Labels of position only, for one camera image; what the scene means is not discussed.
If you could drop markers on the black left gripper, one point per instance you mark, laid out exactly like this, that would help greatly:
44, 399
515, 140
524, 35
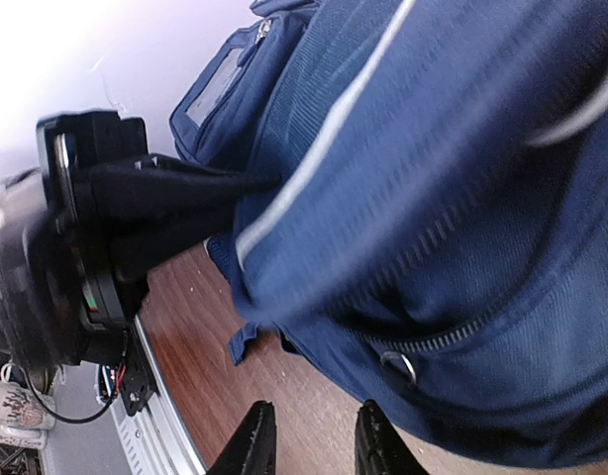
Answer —
113, 214

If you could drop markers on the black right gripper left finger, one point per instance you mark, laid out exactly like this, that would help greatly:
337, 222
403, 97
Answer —
251, 450

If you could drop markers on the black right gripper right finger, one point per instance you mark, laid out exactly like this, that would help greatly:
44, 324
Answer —
379, 449

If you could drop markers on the navy blue student backpack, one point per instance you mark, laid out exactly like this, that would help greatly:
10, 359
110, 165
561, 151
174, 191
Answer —
437, 241

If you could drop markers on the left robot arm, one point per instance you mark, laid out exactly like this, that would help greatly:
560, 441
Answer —
21, 199

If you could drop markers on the white patterned mug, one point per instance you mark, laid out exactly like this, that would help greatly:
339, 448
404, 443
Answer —
19, 408

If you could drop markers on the aluminium front rail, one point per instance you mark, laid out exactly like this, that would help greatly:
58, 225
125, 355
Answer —
153, 437

